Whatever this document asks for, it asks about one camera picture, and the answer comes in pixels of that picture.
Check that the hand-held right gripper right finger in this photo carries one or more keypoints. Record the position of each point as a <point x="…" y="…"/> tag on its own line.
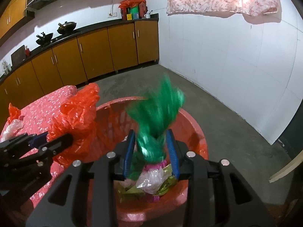
<point x="171" y="153"/>

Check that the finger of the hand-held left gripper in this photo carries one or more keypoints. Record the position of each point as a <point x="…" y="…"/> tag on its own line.
<point x="40" y="138"/>
<point x="59" y="143"/>

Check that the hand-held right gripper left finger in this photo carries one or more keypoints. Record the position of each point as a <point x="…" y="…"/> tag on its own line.
<point x="129" y="151"/>

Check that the purple plastic bag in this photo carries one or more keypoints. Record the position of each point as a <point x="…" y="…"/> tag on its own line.
<point x="155" y="166"/>

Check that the yellow-green plastic bag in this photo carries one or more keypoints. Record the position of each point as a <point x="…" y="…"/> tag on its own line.
<point x="169" y="184"/>

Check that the clear plastic bag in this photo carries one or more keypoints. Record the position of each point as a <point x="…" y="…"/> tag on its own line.
<point x="151" y="179"/>
<point x="13" y="127"/>

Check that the red plastic basket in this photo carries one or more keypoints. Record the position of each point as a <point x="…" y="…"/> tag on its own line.
<point x="194" y="127"/>

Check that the large orange plastic bag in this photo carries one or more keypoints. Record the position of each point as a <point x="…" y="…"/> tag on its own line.
<point x="78" y="113"/>

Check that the green plastic bag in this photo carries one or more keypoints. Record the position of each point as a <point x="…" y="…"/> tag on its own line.
<point x="156" y="113"/>

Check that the red floral tablecloth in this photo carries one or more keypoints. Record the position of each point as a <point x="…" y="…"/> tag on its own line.
<point x="40" y="113"/>

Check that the small orange plastic bag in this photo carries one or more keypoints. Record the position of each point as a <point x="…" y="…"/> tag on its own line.
<point x="13" y="111"/>

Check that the clear glass jar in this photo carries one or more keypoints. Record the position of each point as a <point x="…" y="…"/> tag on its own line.
<point x="6" y="67"/>

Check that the dark brown cutting board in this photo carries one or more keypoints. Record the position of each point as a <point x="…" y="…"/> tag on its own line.
<point x="18" y="56"/>

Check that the red bottle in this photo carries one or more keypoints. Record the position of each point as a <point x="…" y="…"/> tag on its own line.
<point x="28" y="52"/>

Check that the wooden kitchen base cabinets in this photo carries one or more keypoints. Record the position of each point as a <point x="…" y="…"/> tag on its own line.
<point x="94" y="52"/>

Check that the black wok with lid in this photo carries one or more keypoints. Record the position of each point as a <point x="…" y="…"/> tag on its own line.
<point x="67" y="28"/>

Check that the wooden plank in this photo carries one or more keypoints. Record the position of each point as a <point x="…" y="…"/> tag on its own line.
<point x="286" y="169"/>

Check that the black kitchen countertop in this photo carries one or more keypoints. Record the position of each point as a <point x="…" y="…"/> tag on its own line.
<point x="94" y="28"/>

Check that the white mug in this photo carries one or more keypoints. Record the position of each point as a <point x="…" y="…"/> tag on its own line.
<point x="148" y="15"/>

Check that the green box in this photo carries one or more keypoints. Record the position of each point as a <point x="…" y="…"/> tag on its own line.
<point x="135" y="13"/>

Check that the red plastic bag of goods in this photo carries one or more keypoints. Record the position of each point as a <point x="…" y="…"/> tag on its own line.
<point x="132" y="2"/>

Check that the wooden wall cabinets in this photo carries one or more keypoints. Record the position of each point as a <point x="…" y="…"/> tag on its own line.
<point x="14" y="7"/>

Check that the white wall socket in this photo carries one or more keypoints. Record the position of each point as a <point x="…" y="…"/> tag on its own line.
<point x="112" y="14"/>

